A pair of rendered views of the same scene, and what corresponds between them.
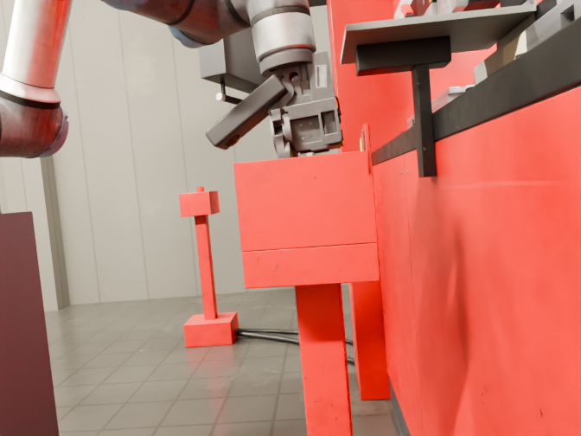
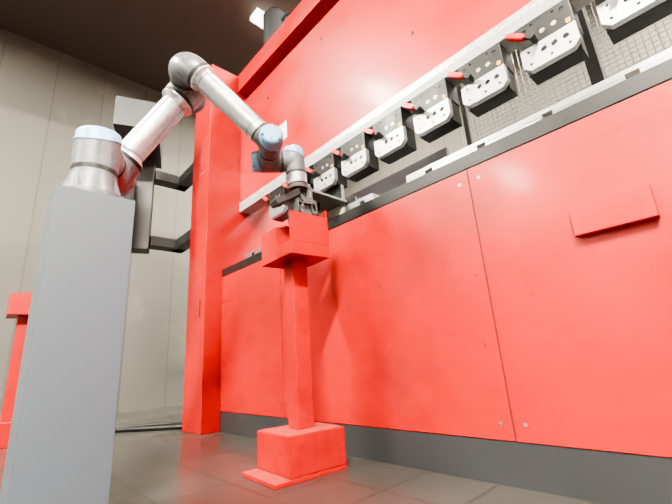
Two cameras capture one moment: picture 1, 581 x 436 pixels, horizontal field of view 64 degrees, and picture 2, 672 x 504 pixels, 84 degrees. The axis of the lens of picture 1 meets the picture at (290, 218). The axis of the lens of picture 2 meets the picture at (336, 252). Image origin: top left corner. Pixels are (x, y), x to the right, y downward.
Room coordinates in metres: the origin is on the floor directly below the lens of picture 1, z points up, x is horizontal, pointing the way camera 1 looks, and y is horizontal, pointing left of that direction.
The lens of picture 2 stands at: (-0.35, 0.82, 0.31)
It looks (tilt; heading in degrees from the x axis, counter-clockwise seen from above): 16 degrees up; 313
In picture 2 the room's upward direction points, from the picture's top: 4 degrees counter-clockwise
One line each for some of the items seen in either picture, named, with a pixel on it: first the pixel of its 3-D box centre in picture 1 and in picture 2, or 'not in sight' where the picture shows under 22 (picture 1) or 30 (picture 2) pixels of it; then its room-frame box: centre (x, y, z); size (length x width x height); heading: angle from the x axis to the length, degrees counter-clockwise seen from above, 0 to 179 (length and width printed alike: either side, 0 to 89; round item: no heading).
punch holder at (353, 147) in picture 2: not in sight; (359, 157); (0.57, -0.37, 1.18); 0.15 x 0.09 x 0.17; 176
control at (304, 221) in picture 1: (311, 204); (294, 238); (0.63, -0.03, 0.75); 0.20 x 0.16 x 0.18; 172
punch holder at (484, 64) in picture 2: not in sight; (487, 81); (-0.03, -0.33, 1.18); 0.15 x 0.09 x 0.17; 176
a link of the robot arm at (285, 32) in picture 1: (284, 44); (296, 181); (0.59, -0.01, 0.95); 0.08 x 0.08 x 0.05
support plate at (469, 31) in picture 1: (424, 38); (311, 201); (0.75, -0.24, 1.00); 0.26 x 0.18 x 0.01; 86
